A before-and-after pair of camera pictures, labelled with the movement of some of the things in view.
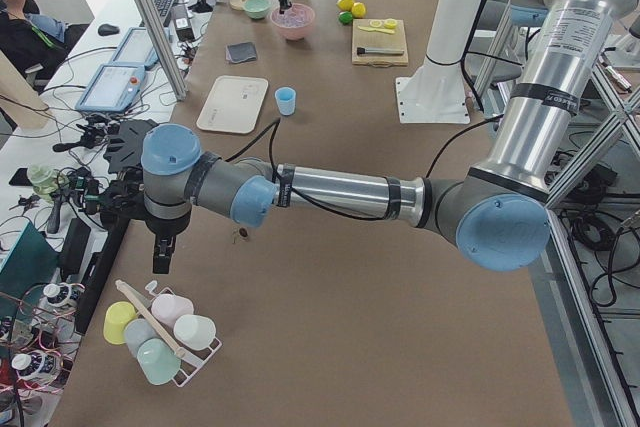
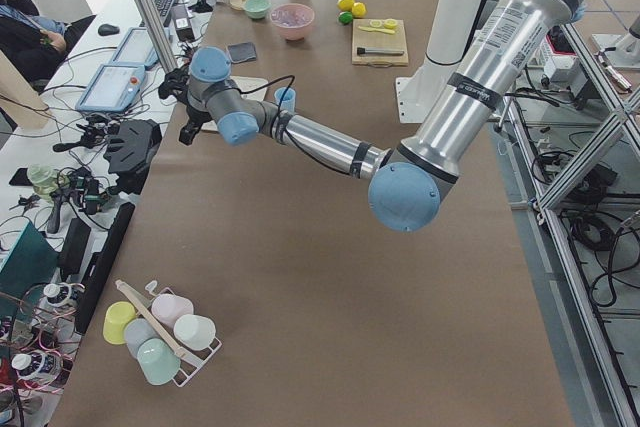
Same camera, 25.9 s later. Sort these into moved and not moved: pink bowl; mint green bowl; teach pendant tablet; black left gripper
Moved: black left gripper
Not moved: teach pendant tablet; mint green bowl; pink bowl
